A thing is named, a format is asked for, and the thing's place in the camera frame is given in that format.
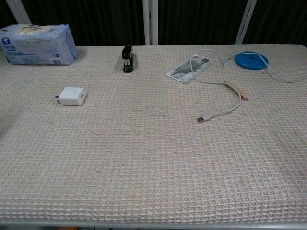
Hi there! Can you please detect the white cable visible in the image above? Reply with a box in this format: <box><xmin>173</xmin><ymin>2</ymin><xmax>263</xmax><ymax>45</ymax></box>
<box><xmin>190</xmin><ymin>49</ymin><xmax>307</xmax><ymax>124</ymax></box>

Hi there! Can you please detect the white USB power adapter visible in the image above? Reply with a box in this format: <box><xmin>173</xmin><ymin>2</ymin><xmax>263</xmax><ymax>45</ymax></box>
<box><xmin>54</xmin><ymin>86</ymin><xmax>87</xmax><ymax>107</ymax></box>

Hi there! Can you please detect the beige waffle table cloth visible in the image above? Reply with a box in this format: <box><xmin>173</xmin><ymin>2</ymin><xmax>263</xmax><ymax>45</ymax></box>
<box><xmin>0</xmin><ymin>44</ymin><xmax>307</xmax><ymax>225</ymax></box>

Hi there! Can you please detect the white printed flat packet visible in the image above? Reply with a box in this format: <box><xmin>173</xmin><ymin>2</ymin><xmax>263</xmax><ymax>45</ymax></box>
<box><xmin>165</xmin><ymin>54</ymin><xmax>215</xmax><ymax>84</ymax></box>

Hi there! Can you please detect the black stapler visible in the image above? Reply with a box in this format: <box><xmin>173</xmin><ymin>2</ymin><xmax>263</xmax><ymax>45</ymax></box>
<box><xmin>121</xmin><ymin>45</ymin><xmax>134</xmax><ymax>73</ymax></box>

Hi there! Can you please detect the beige wooden stick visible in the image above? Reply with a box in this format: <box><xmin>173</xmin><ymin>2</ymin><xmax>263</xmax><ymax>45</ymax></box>
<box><xmin>223</xmin><ymin>80</ymin><xmax>250</xmax><ymax>101</ymax></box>

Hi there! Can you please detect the blue round disc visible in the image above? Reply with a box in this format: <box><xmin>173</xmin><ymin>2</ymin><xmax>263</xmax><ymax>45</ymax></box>
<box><xmin>234</xmin><ymin>51</ymin><xmax>269</xmax><ymax>71</ymax></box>

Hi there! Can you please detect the black pleated curtain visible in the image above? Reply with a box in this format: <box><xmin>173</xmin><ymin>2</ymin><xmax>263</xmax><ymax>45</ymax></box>
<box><xmin>0</xmin><ymin>0</ymin><xmax>307</xmax><ymax>46</ymax></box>

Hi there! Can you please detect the blue tissue pack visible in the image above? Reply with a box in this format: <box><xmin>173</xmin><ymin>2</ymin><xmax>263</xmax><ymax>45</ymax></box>
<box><xmin>0</xmin><ymin>23</ymin><xmax>78</xmax><ymax>66</ymax></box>

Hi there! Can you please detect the white upright frame post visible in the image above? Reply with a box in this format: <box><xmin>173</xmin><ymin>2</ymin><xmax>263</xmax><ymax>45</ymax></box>
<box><xmin>142</xmin><ymin>0</ymin><xmax>159</xmax><ymax>46</ymax></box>

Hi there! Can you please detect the white slanted frame post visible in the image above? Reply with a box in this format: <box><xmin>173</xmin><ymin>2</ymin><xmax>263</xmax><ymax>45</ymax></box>
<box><xmin>234</xmin><ymin>0</ymin><xmax>258</xmax><ymax>45</ymax></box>
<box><xmin>4</xmin><ymin>0</ymin><xmax>32</xmax><ymax>25</ymax></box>

